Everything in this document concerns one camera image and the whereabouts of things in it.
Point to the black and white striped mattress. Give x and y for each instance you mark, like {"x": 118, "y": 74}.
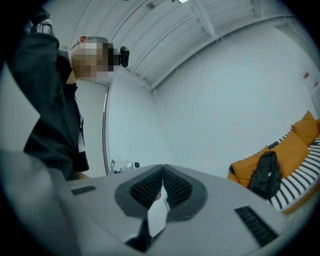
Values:
{"x": 300, "y": 175}

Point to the small orange cushion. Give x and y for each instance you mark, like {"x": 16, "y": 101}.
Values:
{"x": 306, "y": 127}

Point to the large orange cushion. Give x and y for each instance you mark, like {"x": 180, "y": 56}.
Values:
{"x": 291, "y": 152}

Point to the person's black jacket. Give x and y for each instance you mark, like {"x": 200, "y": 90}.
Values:
{"x": 47, "y": 100}

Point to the person's right forearm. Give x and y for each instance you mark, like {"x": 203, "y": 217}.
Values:
{"x": 81, "y": 175}

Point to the black head-mounted camera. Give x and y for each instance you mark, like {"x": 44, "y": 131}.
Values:
{"x": 124, "y": 57}

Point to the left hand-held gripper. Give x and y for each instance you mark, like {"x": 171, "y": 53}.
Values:
{"x": 126, "y": 167}

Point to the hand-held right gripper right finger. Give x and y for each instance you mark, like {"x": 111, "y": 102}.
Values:
{"x": 197, "y": 197}

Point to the red wall label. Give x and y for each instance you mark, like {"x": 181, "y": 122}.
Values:
{"x": 305, "y": 74}

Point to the person's head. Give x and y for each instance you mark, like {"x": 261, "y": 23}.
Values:
{"x": 87, "y": 60}

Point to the black backpack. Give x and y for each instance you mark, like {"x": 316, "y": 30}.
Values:
{"x": 266, "y": 176}

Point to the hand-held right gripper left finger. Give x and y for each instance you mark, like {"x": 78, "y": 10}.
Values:
{"x": 125, "y": 197}

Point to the vertical metal rail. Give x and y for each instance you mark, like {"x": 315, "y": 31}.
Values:
{"x": 105, "y": 130}

